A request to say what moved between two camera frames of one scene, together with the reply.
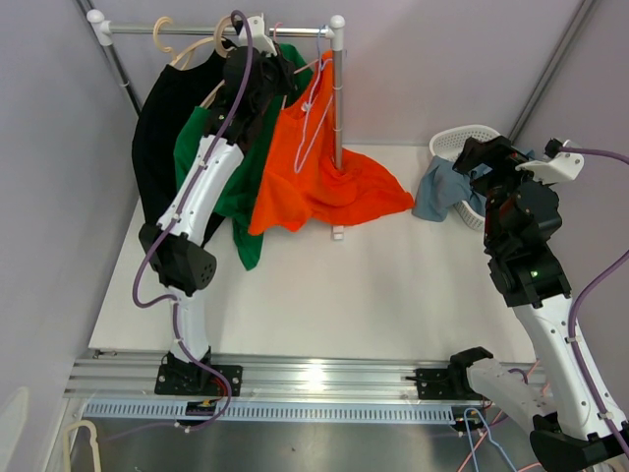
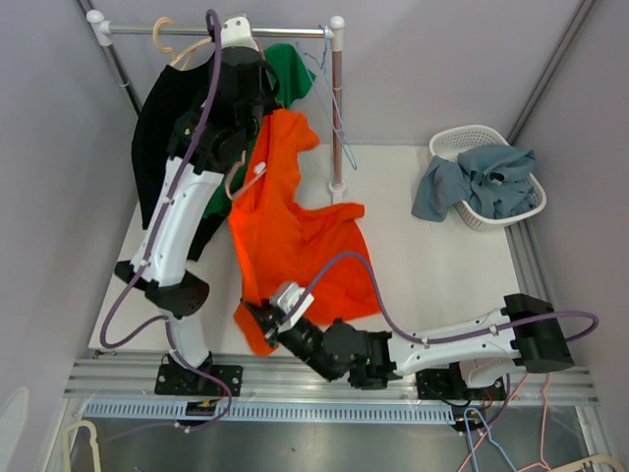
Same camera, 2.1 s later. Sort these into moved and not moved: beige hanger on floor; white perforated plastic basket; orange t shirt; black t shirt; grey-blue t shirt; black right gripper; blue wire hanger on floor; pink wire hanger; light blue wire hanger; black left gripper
Moved: orange t shirt; black right gripper; pink wire hanger; black left gripper; light blue wire hanger
Not moved: beige hanger on floor; white perforated plastic basket; blue wire hanger on floor; grey-blue t shirt; black t shirt
